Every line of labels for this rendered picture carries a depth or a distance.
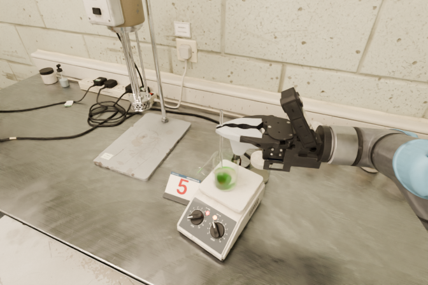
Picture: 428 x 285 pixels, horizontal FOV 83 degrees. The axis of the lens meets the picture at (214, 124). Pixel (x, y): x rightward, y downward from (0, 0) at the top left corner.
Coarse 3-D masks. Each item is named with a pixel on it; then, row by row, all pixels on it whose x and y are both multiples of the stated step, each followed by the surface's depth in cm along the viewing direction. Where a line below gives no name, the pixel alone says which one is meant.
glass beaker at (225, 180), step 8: (216, 152) 56; (224, 152) 57; (232, 152) 56; (216, 160) 57; (224, 160) 58; (232, 160) 57; (216, 168) 53; (232, 168) 52; (216, 176) 54; (224, 176) 53; (232, 176) 53; (216, 184) 56; (224, 184) 55; (232, 184) 55
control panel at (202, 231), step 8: (192, 200) 58; (200, 200) 57; (192, 208) 57; (200, 208) 56; (208, 208) 56; (184, 216) 56; (208, 216) 55; (224, 216) 54; (184, 224) 56; (192, 224) 55; (200, 224) 55; (208, 224) 54; (224, 224) 53; (232, 224) 53; (192, 232) 54; (200, 232) 54; (208, 232) 53; (224, 232) 52; (208, 240) 52; (216, 240) 52; (224, 240) 52; (216, 248) 51
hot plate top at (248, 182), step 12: (240, 168) 62; (204, 180) 59; (240, 180) 59; (252, 180) 59; (204, 192) 56; (216, 192) 56; (228, 192) 56; (240, 192) 56; (252, 192) 56; (228, 204) 54; (240, 204) 54
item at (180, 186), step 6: (174, 180) 67; (180, 180) 66; (186, 180) 66; (168, 186) 67; (174, 186) 66; (180, 186) 66; (186, 186) 65; (192, 186) 65; (174, 192) 66; (180, 192) 65; (186, 192) 65; (192, 192) 65
